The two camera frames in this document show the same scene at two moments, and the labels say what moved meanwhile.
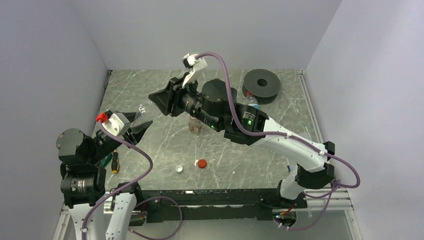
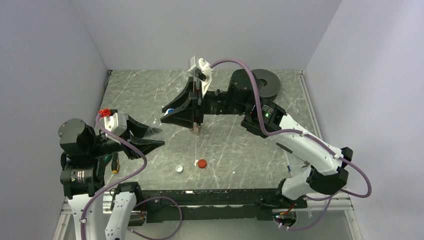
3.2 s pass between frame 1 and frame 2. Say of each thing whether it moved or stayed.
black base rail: stayed
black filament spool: stayed
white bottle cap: stayed
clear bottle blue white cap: moved
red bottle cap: stayed
